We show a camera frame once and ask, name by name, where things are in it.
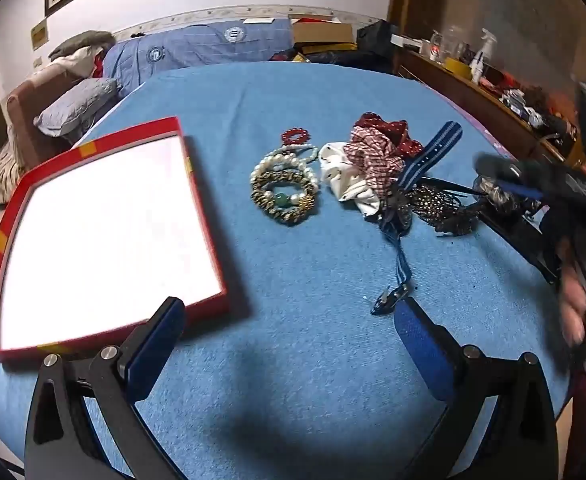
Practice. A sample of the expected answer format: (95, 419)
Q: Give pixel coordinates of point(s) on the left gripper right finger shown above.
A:
(520, 440)

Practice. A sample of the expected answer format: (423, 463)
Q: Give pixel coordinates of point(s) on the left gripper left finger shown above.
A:
(61, 442)

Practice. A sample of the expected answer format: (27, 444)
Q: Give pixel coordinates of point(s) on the black spiky hair claw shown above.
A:
(449, 208)

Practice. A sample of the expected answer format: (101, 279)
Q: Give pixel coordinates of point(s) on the blue striped strap watch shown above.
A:
(395, 220)

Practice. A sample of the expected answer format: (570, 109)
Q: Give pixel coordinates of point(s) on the dark red dotted scrunchie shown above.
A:
(396, 132)

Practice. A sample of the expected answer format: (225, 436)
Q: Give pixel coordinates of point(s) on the red plaid scrunchie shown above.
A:
(376, 157)

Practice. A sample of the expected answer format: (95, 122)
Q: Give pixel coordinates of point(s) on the white printed scrunchie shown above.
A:
(345, 180)

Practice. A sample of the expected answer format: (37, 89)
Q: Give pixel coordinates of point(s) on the black grey sheer scrunchie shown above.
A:
(504, 202)

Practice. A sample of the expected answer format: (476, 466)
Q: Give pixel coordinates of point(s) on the leopard print scrunchie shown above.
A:
(285, 196)

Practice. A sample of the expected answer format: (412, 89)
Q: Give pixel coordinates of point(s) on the person's right hand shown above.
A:
(572, 299)

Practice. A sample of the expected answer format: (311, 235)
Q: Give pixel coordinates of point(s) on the wooden side shelf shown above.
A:
(510, 131)

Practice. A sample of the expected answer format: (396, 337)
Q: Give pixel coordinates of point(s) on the white spray bottle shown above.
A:
(483, 55)

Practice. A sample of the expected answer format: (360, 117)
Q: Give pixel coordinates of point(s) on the blue bed blanket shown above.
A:
(297, 380)

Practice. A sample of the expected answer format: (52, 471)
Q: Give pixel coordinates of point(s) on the red tray white inside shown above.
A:
(95, 239)

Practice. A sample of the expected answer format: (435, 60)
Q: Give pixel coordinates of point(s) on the black bag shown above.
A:
(377, 38)

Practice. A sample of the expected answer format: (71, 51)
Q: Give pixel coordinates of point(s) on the patterned brown blanket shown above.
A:
(10, 173)

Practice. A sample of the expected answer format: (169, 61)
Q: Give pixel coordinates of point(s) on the cardboard box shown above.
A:
(322, 33)

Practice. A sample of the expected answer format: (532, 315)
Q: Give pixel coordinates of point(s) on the brown armchair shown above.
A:
(26, 102)

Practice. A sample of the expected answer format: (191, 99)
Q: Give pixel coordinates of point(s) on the grey pillow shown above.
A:
(78, 109)

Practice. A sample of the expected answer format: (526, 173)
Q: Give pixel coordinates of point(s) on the blue plaid folded quilt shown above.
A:
(136, 60)

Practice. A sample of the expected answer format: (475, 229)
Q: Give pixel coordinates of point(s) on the grey clothes pile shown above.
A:
(90, 38)

